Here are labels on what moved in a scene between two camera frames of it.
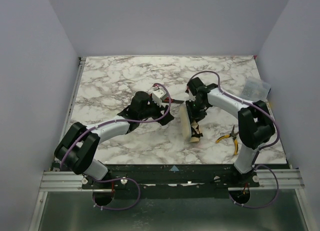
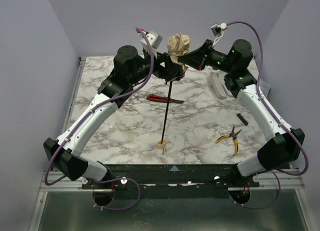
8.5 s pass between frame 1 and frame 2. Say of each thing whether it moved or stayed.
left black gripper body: moved
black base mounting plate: stayed
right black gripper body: moved
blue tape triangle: stayed
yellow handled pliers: stayed
